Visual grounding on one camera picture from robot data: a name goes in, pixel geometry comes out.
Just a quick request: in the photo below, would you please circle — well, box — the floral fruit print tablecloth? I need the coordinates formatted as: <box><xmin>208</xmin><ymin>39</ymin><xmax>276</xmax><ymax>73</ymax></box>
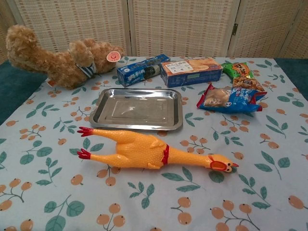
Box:
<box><xmin>0</xmin><ymin>55</ymin><xmax>308</xmax><ymax>231</ymax></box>

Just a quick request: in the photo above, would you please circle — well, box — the blue orange biscuit box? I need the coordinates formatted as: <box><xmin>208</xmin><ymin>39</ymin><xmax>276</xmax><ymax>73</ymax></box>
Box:
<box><xmin>160</xmin><ymin>57</ymin><xmax>223</xmax><ymax>88</ymax></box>

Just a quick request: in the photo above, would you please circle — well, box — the yellow rubber chicken toy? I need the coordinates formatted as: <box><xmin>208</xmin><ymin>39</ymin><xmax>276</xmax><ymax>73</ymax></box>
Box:
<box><xmin>77</xmin><ymin>126</ymin><xmax>240</xmax><ymax>173</ymax></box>

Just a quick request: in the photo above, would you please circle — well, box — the green snack bag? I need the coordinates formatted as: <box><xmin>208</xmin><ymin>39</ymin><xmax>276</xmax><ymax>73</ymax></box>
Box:
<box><xmin>221</xmin><ymin>61</ymin><xmax>265</xmax><ymax>92</ymax></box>

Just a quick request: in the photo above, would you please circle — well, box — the brown plush teddy bear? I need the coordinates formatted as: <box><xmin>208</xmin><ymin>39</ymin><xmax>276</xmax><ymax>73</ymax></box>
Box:
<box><xmin>5</xmin><ymin>25</ymin><xmax>125</xmax><ymax>90</ymax></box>

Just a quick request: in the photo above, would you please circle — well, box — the beige woven folding screen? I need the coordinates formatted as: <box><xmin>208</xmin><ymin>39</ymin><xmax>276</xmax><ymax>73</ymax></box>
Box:
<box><xmin>0</xmin><ymin>0</ymin><xmax>308</xmax><ymax>64</ymax></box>

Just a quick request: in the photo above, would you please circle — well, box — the blue snack bag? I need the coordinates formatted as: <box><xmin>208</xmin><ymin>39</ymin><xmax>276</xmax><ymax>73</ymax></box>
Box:
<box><xmin>196</xmin><ymin>83</ymin><xmax>268</xmax><ymax>114</ymax></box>

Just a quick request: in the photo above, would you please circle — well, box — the blue cookie roll package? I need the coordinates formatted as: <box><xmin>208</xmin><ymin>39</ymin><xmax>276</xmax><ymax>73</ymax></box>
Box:
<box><xmin>116</xmin><ymin>54</ymin><xmax>171</xmax><ymax>88</ymax></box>

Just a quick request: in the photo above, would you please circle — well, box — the silver metal tray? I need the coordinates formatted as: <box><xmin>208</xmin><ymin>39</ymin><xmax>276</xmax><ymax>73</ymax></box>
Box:
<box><xmin>89</xmin><ymin>88</ymin><xmax>183</xmax><ymax>130</ymax></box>

